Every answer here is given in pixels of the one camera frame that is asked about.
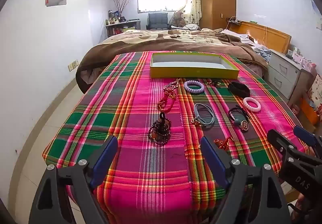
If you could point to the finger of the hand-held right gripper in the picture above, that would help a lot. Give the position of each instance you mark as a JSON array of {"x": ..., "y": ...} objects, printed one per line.
[
  {"x": 304, "y": 136},
  {"x": 278, "y": 141}
]

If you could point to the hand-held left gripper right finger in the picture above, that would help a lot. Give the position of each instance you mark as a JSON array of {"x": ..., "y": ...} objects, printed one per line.
[{"x": 213, "y": 161}]

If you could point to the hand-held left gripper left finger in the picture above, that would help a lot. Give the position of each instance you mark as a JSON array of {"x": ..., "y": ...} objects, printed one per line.
[{"x": 105, "y": 157}]

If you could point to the black wristband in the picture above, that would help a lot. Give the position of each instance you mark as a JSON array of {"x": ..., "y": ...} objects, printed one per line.
[{"x": 239, "y": 92}]

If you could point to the yellow-green shallow box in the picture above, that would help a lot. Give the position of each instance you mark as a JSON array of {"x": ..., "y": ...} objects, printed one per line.
[{"x": 193, "y": 72}]

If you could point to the orange box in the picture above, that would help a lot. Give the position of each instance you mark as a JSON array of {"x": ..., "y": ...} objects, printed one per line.
[{"x": 308, "y": 111}]

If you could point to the pink green plaid cloth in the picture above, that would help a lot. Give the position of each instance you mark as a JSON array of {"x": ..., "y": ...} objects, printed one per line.
[{"x": 151, "y": 163}]

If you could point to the grey drawer cabinet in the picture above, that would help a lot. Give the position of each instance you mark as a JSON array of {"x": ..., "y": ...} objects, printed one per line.
[{"x": 281, "y": 73}]

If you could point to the small gold dark hair clip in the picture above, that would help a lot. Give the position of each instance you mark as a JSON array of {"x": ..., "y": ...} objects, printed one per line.
[{"x": 216, "y": 83}]

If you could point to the blue-grey clothes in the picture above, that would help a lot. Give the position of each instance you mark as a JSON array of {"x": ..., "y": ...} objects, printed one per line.
[{"x": 263, "y": 53}]

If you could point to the wooden headboard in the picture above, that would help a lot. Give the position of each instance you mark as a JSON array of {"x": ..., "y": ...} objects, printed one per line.
[{"x": 274, "y": 35}]

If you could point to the white pillow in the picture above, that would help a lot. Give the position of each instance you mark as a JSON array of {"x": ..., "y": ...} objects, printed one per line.
[{"x": 236, "y": 36}]

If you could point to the bed with brown blanket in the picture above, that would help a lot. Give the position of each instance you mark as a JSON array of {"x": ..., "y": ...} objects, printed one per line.
[{"x": 125, "y": 43}]

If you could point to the power strip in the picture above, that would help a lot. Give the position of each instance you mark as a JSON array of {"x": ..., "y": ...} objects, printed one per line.
[{"x": 234, "y": 21}]

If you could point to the cluttered white desk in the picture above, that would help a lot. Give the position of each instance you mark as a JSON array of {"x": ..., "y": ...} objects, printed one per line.
[{"x": 123, "y": 24}]

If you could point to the brown teddy bear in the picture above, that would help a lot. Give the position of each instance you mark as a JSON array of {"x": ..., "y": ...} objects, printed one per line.
[{"x": 178, "y": 19}]

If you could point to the dark grey chair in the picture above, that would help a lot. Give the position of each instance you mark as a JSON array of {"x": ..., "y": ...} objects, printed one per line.
[{"x": 157, "y": 20}]

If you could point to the vase of dry branches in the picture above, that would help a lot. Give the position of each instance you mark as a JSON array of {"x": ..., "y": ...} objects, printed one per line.
[{"x": 122, "y": 5}]

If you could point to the window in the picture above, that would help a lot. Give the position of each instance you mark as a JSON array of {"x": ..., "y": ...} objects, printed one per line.
[{"x": 158, "y": 2}]

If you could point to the wall socket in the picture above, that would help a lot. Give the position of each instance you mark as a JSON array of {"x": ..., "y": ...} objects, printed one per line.
[{"x": 73, "y": 65}]

